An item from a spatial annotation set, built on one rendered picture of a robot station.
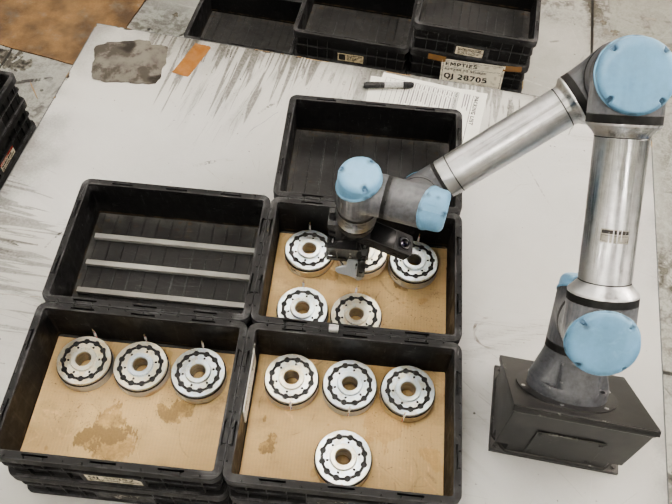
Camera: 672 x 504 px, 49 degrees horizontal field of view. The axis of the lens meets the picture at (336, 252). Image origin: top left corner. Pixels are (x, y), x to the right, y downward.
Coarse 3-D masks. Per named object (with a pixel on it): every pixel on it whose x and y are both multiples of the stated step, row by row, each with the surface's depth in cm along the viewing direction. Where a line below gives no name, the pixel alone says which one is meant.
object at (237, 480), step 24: (336, 336) 139; (360, 336) 139; (384, 336) 139; (456, 360) 137; (240, 384) 133; (456, 384) 136; (240, 408) 130; (456, 408) 132; (456, 432) 129; (456, 456) 128; (240, 480) 123; (288, 480) 124; (456, 480) 125
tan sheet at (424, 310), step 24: (336, 264) 159; (288, 288) 156; (312, 288) 156; (336, 288) 156; (360, 288) 156; (384, 288) 156; (432, 288) 157; (384, 312) 153; (408, 312) 153; (432, 312) 154
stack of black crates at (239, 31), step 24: (216, 0) 283; (240, 0) 281; (264, 0) 279; (288, 0) 277; (192, 24) 268; (216, 24) 284; (240, 24) 284; (264, 24) 285; (288, 24) 285; (264, 48) 262; (288, 48) 278
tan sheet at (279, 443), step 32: (256, 384) 144; (320, 384) 144; (352, 384) 144; (256, 416) 140; (288, 416) 140; (320, 416) 140; (352, 416) 141; (384, 416) 141; (256, 448) 137; (288, 448) 137; (384, 448) 137; (416, 448) 138; (384, 480) 134; (416, 480) 134
